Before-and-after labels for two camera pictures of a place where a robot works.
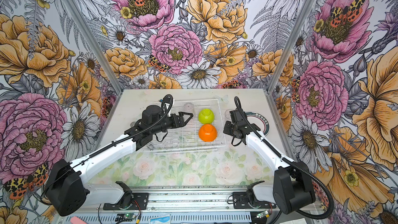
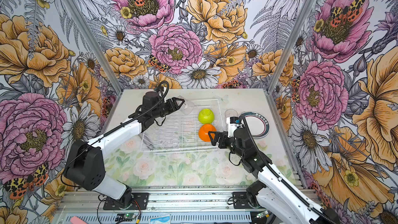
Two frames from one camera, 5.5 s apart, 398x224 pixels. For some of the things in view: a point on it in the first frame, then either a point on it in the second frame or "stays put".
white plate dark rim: (255, 118) stays put
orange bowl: (208, 133) stays put
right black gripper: (226, 129) to (224, 136)
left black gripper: (177, 124) to (176, 106)
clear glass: (227, 113) stays put
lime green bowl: (206, 116) stays put
